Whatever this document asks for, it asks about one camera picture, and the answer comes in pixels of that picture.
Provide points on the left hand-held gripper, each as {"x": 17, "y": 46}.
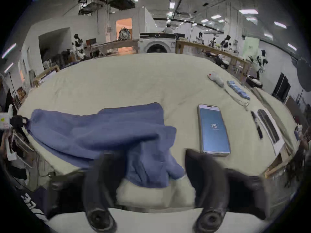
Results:
{"x": 4, "y": 121}

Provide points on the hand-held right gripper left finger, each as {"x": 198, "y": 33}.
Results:
{"x": 97, "y": 193}

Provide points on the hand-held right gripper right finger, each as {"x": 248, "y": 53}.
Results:
{"x": 206, "y": 190}

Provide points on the blue shirt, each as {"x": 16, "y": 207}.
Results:
{"x": 97, "y": 130}

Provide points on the smartphone with blue screen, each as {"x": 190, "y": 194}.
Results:
{"x": 213, "y": 130}

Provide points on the person's legs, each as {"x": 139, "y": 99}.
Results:
{"x": 31, "y": 203}

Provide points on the black pen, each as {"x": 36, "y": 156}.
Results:
{"x": 257, "y": 125}

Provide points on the flat white box black insert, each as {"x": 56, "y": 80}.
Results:
{"x": 269, "y": 127}

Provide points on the black and white robot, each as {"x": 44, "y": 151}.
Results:
{"x": 78, "y": 47}
{"x": 261, "y": 62}

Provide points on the strip of blue cards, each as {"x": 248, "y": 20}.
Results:
{"x": 238, "y": 90}

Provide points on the small grey white pouch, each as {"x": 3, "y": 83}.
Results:
{"x": 216, "y": 79}

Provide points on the wooden table with board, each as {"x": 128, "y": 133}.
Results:
{"x": 114, "y": 46}

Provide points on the bed with beige sheet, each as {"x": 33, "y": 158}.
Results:
{"x": 145, "y": 81}

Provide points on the black flat screen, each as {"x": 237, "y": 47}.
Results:
{"x": 281, "y": 86}

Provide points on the long wooden table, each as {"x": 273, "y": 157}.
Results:
{"x": 218, "y": 52}

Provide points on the white washing machine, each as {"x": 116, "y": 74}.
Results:
{"x": 158, "y": 44}

